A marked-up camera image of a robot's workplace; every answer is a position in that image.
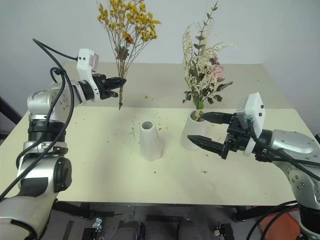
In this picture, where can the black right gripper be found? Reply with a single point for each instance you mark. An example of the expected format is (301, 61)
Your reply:
(238, 135)

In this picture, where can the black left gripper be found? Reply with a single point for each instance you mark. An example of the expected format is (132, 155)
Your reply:
(100, 85)

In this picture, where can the yellow dried flower bouquet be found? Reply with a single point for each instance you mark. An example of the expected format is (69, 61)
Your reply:
(136, 12)

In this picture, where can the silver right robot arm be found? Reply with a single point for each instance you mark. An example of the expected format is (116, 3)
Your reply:
(287, 142)

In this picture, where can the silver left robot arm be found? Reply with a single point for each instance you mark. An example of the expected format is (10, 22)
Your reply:
(41, 100)

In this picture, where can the white and pink flower bouquet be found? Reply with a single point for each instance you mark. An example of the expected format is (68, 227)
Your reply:
(200, 72)

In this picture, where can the white tapered ceramic vase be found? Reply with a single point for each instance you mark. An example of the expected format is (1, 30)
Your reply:
(192, 132)
(150, 145)

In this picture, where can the silver caster wheel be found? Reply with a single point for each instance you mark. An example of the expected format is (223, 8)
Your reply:
(97, 223)
(221, 230)

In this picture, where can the orange floor object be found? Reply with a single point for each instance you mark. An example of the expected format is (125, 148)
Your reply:
(275, 225)

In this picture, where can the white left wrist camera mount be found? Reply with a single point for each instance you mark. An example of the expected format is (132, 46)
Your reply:
(85, 62)

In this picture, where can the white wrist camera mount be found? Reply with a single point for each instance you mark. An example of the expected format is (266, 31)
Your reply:
(252, 110)
(85, 62)

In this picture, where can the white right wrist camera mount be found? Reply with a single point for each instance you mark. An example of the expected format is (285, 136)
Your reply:
(252, 110)

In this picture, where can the dark metal frame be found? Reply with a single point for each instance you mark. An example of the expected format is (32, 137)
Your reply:
(7, 110)

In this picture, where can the black table frame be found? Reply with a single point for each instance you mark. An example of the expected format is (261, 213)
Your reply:
(75, 207)

